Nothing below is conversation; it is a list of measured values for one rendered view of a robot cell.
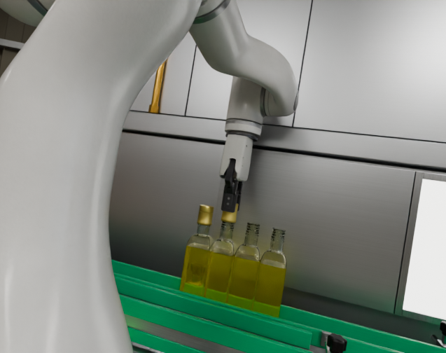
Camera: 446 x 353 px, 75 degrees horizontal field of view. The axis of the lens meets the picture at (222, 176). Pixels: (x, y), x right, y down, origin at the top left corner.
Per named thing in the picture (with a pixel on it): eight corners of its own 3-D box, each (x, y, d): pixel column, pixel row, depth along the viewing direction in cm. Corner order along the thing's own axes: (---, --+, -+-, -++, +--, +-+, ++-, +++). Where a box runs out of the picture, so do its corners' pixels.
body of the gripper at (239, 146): (232, 134, 73) (225, 178, 73) (220, 126, 64) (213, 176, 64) (261, 138, 71) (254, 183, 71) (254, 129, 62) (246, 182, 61)
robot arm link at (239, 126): (231, 126, 73) (229, 137, 73) (221, 117, 65) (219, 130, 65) (264, 129, 71) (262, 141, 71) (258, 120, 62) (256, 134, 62)
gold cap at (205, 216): (197, 224, 67) (201, 205, 67) (195, 221, 71) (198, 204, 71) (213, 226, 68) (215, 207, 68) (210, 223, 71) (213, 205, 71)
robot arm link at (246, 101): (269, 129, 69) (233, 126, 73) (278, 74, 69) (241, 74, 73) (259, 120, 62) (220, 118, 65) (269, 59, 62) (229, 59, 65)
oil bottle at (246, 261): (250, 335, 68) (264, 244, 68) (245, 347, 63) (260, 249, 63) (227, 328, 70) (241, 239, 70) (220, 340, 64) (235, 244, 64)
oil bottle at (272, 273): (274, 344, 66) (289, 250, 66) (272, 357, 61) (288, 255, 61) (250, 336, 68) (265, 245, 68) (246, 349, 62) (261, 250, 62)
